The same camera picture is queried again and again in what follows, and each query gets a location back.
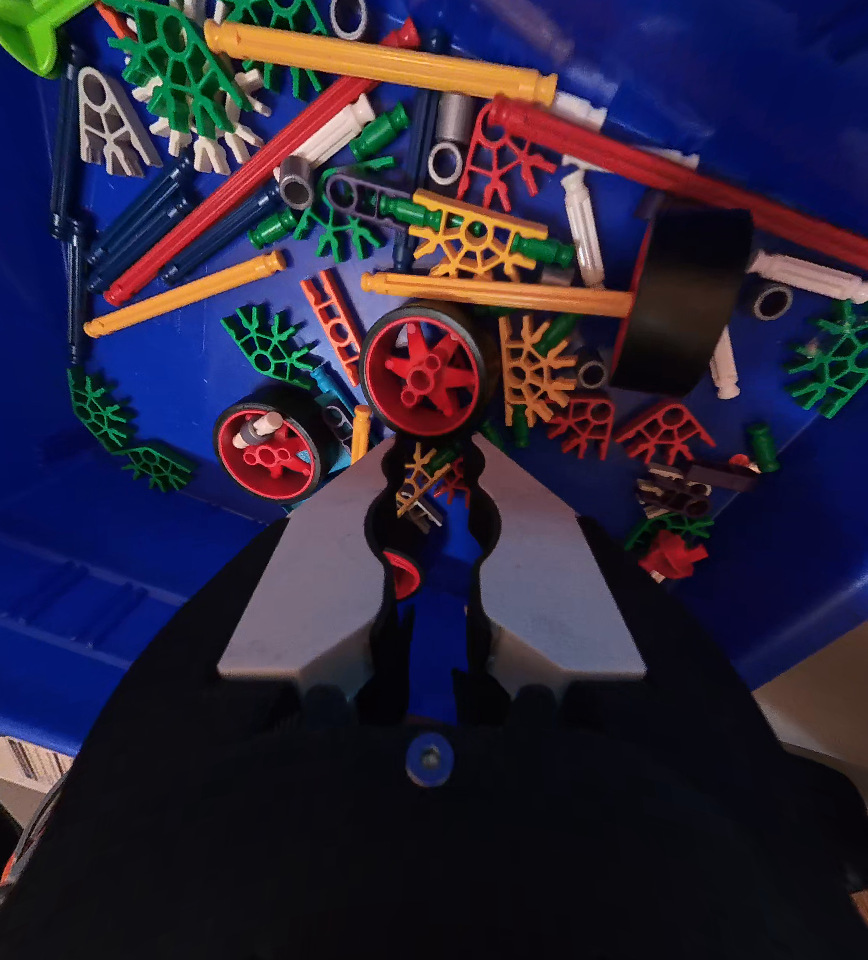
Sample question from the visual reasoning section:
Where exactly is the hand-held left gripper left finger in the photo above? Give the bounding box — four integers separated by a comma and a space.
218, 438, 399, 704

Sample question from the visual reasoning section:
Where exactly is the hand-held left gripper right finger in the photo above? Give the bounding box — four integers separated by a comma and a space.
470, 437, 647, 708

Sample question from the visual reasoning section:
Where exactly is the blue storage bin with tag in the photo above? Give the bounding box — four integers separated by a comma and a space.
0, 0, 868, 759

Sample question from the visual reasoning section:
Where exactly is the long red toy rod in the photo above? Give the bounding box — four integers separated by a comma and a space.
488, 96, 868, 290
102, 18, 422, 307

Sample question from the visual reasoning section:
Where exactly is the pile of toy construction pieces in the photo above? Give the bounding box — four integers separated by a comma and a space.
0, 0, 868, 586

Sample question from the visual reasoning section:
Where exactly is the small red toy wheel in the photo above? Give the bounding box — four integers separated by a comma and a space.
385, 551, 424, 601

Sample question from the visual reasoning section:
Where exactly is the red wheel with white peg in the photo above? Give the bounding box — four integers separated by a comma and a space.
212, 401, 324, 502

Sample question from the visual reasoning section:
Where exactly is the red spoked toy wheel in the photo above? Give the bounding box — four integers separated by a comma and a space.
359, 300, 499, 438

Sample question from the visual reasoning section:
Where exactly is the long yellow toy rod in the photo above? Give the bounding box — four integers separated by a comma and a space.
360, 271, 636, 320
203, 20, 560, 105

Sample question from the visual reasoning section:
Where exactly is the wide black toy tyre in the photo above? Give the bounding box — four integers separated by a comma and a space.
610, 208, 755, 397

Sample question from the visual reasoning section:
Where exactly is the lime green toy spool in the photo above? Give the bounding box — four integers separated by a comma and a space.
0, 0, 98, 80

